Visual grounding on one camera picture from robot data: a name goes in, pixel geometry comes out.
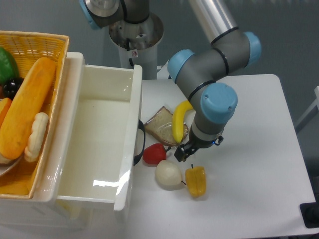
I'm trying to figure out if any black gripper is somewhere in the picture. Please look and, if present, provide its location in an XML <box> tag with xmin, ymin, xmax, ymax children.
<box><xmin>174</xmin><ymin>138</ymin><xmax>223</xmax><ymax>162</ymax></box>

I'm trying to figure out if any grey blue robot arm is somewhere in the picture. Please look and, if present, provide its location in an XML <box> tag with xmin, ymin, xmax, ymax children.
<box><xmin>80</xmin><ymin>0</ymin><xmax>261</xmax><ymax>162</ymax></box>

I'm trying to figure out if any red bell pepper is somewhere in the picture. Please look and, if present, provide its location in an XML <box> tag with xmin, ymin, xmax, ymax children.
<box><xmin>143</xmin><ymin>143</ymin><xmax>171</xmax><ymax>165</ymax></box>

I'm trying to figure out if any yellow bell pepper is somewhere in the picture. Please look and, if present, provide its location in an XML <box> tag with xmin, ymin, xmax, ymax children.
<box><xmin>185</xmin><ymin>164</ymin><xmax>206</xmax><ymax>198</ymax></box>

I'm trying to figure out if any bread slice in plastic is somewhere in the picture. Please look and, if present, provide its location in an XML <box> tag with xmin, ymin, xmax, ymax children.
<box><xmin>144</xmin><ymin>106</ymin><xmax>189</xmax><ymax>148</ymax></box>

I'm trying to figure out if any yellow banana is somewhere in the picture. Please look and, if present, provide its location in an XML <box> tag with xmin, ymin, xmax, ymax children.
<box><xmin>172</xmin><ymin>100</ymin><xmax>193</xmax><ymax>143</ymax></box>

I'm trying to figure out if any white plastic drawer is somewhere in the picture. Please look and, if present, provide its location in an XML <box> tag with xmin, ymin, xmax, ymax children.
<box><xmin>34</xmin><ymin>52</ymin><xmax>142</xmax><ymax>212</ymax></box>

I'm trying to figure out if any white furniture leg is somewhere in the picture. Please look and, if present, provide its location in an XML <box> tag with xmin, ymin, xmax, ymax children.
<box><xmin>295</xmin><ymin>86</ymin><xmax>319</xmax><ymax>133</ymax></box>

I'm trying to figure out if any black device at edge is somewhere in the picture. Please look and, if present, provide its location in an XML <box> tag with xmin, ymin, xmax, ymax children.
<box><xmin>300</xmin><ymin>202</ymin><xmax>319</xmax><ymax>229</ymax></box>

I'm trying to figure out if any cream croissant pastry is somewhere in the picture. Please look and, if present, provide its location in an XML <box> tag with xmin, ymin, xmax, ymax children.
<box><xmin>24</xmin><ymin>112</ymin><xmax>49</xmax><ymax>162</ymax></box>

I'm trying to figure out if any orange baguette loaf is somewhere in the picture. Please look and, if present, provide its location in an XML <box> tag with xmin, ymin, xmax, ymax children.
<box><xmin>0</xmin><ymin>57</ymin><xmax>56</xmax><ymax>164</ymax></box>

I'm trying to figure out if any white plate in basket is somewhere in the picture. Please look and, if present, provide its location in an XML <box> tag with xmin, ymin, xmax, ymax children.
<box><xmin>0</xmin><ymin>155</ymin><xmax>23</xmax><ymax>176</ymax></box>

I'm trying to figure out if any black round fruit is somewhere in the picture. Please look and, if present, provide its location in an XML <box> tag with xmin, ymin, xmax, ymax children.
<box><xmin>2</xmin><ymin>77</ymin><xmax>24</xmax><ymax>100</ymax></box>

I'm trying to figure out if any orange food piece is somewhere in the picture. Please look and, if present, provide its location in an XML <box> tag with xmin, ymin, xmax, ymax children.
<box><xmin>0</xmin><ymin>98</ymin><xmax>12</xmax><ymax>126</ymax></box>

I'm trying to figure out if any yellow wicker basket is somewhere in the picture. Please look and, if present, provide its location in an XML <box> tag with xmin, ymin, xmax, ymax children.
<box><xmin>0</xmin><ymin>31</ymin><xmax>69</xmax><ymax>200</ymax></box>

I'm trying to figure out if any green bell pepper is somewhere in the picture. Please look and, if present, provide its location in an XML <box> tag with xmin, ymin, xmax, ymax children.
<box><xmin>0</xmin><ymin>47</ymin><xmax>19</xmax><ymax>85</ymax></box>

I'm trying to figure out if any black drawer handle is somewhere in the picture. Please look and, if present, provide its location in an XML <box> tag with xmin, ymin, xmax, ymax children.
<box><xmin>133</xmin><ymin>120</ymin><xmax>146</xmax><ymax>165</ymax></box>

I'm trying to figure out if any metal mounting bracket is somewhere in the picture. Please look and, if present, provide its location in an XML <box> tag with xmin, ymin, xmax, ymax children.
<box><xmin>157</xmin><ymin>63</ymin><xmax>169</xmax><ymax>80</ymax></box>

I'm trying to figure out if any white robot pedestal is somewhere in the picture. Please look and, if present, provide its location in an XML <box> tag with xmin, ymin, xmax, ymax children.
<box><xmin>109</xmin><ymin>13</ymin><xmax>164</xmax><ymax>80</ymax></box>

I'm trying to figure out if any white cabinet frame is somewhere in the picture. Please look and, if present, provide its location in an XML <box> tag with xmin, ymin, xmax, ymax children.
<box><xmin>0</xmin><ymin>196</ymin><xmax>130</xmax><ymax>229</ymax></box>

